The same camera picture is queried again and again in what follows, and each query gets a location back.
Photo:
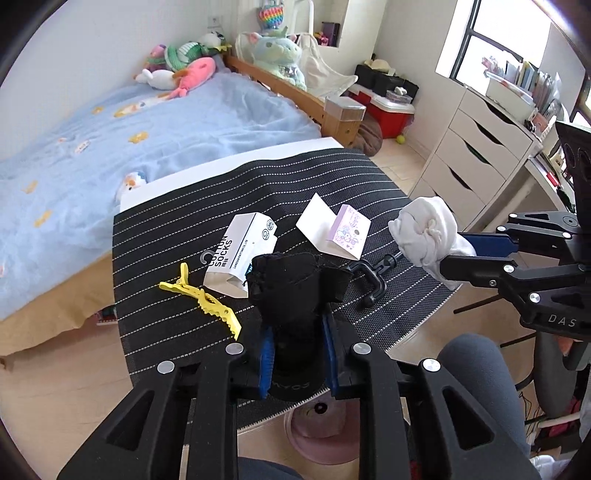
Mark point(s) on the wooden bed frame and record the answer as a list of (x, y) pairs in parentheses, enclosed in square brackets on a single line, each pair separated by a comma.
[(300, 94)]

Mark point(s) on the black plastic hook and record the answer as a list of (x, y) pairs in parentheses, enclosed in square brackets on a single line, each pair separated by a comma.
[(374, 281)]

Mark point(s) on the silver tissue box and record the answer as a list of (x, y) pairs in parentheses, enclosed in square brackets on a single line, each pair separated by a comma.
[(344, 108)]

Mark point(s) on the bed with blue blanket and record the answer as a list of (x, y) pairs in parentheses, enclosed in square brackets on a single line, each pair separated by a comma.
[(115, 138)]

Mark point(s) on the purple box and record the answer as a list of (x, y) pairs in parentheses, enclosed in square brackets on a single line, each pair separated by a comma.
[(331, 33)]

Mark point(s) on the white cardboard sock box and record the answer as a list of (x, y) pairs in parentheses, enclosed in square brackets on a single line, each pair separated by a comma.
[(240, 254)]

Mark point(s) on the black striped mat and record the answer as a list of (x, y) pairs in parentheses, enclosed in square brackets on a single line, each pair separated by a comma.
[(184, 230)]

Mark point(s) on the rainbow bag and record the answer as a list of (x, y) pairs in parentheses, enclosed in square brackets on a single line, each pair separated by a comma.
[(272, 11)]

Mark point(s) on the brown cushion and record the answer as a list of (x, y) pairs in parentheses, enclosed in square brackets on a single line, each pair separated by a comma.
[(369, 136)]

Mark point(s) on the person's leg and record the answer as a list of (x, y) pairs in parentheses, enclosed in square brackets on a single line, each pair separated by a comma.
[(268, 470), (480, 369)]

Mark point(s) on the red cooler box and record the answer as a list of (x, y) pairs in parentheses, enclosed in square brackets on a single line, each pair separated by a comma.
[(388, 115)]

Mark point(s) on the row of books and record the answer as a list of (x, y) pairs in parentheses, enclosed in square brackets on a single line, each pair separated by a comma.
[(531, 76)]

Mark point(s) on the black storage boxes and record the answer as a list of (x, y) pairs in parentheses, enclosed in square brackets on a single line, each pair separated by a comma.
[(383, 81)]

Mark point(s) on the person's right leg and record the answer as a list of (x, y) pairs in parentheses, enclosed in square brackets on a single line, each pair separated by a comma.
[(480, 369)]

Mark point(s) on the white storage bin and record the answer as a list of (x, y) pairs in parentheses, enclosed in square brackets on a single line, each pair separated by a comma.
[(508, 94)]

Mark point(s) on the white sock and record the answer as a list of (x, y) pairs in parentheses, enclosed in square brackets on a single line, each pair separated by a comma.
[(427, 235)]

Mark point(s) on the toys under bed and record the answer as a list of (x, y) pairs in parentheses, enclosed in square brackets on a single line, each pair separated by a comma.
[(107, 316)]

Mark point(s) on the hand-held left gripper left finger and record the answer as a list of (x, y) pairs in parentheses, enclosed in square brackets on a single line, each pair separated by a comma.
[(264, 364)]

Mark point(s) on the white plush toy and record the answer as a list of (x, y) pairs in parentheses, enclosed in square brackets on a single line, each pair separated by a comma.
[(159, 79)]

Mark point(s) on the white desk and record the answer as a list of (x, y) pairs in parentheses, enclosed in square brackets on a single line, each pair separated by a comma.
[(542, 180)]

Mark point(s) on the dark grey office chair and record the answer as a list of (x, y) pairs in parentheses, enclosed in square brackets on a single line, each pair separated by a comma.
[(554, 378)]

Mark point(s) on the window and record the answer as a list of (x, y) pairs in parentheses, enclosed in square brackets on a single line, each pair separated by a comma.
[(489, 32)]

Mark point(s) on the teal unicorn plush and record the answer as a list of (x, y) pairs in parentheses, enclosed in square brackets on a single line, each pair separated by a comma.
[(277, 55)]

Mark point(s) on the white wall shelf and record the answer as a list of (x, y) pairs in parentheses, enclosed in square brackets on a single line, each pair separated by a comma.
[(351, 18)]

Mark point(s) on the green striped plush toy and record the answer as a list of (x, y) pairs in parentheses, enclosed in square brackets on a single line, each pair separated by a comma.
[(184, 53)]

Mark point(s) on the black sock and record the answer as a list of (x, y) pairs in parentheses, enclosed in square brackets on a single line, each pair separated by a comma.
[(291, 300)]

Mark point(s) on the pink fish plush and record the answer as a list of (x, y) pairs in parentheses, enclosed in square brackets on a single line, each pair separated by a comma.
[(196, 74)]

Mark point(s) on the wall socket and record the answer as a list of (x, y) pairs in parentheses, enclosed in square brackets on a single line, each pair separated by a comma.
[(214, 21)]

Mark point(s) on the pink trash bin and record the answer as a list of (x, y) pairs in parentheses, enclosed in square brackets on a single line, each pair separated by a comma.
[(323, 434)]

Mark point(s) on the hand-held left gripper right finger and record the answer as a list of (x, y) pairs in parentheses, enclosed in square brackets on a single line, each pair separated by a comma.
[(330, 355)]

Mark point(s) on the white drawer cabinet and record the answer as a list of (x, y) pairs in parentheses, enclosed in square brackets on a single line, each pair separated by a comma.
[(471, 152)]

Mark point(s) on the person's left leg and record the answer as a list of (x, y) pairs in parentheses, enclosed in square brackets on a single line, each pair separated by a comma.
[(268, 470)]

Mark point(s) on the yellow hair clip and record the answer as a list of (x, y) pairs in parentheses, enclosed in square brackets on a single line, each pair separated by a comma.
[(207, 302)]

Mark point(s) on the purple and white card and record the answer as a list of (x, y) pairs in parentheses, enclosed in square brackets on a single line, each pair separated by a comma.
[(344, 230)]

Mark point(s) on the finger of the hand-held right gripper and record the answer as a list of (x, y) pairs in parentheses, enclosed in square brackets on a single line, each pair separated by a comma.
[(475, 270), (485, 244)]

